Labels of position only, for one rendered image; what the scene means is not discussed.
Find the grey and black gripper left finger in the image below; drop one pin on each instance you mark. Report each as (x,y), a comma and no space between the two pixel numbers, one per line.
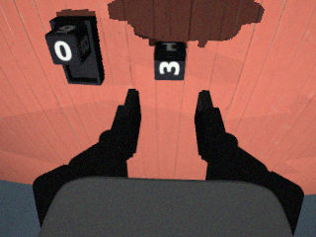
(109,155)

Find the black cube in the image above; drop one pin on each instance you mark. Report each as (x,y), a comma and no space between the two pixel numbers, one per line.
(169,60)
(68,44)

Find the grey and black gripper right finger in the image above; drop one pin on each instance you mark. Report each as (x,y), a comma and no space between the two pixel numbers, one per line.
(225,159)

